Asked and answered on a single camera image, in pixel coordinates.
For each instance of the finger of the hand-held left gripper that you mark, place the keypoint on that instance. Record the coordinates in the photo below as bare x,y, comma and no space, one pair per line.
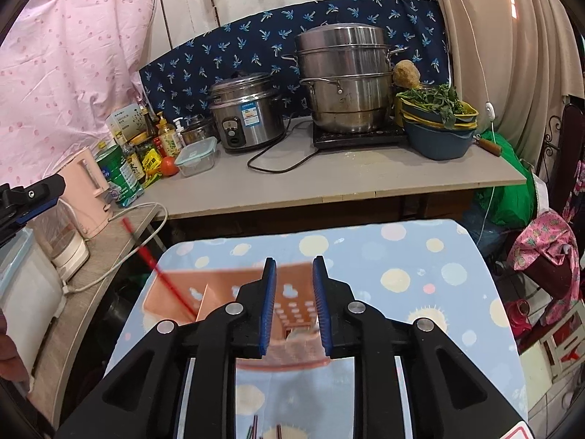
36,206

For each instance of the black induction cooker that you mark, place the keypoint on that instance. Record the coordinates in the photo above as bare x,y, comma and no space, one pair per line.
356,137

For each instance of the soap pump bottle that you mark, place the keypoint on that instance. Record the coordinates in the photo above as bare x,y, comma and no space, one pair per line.
176,139

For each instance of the pink dotted cloth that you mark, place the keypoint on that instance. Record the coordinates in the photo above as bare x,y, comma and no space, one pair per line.
68,64

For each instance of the navy palm print cloth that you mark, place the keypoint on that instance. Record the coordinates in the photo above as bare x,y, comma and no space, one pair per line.
192,73

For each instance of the yellow snack packet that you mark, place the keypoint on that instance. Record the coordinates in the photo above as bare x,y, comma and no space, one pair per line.
151,167

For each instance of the small steel pot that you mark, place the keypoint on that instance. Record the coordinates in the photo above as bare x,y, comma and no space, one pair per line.
197,132

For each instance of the steel rice cooker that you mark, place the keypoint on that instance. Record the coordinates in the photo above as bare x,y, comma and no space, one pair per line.
249,114

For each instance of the clear food container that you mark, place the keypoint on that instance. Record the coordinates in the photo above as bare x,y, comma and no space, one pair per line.
196,158

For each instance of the dark green chopstick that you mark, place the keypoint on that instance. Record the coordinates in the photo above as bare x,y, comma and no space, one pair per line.
252,430

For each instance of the white carton box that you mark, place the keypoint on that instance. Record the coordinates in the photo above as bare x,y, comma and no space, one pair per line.
127,121

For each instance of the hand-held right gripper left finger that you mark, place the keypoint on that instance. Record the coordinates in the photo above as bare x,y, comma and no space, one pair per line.
269,311

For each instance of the pink electric kettle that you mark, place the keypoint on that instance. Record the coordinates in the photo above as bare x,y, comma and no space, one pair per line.
87,192

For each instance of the curved wooden side counter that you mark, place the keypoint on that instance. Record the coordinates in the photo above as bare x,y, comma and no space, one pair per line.
91,292

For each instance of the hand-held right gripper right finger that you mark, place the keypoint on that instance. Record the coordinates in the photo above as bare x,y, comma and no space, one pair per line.
320,311

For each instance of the white storage box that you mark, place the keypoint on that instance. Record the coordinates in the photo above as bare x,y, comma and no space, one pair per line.
27,292

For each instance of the leafy green vegetables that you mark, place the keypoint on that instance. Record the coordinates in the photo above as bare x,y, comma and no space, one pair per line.
432,100

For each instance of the steel steamer pot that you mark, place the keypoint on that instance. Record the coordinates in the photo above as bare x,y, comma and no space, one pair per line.
347,82

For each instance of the beige curtain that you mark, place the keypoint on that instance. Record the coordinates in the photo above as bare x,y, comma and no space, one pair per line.
502,45

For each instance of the red chopstick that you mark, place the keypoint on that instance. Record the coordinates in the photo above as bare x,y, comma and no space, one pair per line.
157,270

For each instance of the dark glass bottle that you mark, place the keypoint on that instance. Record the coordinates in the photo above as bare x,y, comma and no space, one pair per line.
151,123

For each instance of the green tin can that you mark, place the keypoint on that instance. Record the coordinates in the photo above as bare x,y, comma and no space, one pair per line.
119,176

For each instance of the red tomato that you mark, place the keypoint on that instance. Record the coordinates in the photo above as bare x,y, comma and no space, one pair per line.
169,166

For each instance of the person's left forearm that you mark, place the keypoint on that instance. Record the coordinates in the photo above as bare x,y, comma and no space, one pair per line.
11,356

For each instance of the pink printed bag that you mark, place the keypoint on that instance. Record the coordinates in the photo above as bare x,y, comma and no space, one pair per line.
544,242

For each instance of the brown loofah sponge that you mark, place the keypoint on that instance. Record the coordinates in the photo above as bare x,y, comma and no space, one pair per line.
406,74

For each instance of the blue bowl with vegetables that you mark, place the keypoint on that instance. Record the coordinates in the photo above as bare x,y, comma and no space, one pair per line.
438,139

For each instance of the white blender appliance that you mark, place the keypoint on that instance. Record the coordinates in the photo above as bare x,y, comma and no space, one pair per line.
64,247

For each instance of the beige kitchen counter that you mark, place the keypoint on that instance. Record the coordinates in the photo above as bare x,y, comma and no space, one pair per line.
365,173

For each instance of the green plastic bag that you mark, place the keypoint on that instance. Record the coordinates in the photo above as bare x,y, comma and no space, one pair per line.
507,192

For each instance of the pink perforated utensil holder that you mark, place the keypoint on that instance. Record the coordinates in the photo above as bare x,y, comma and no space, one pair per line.
224,283

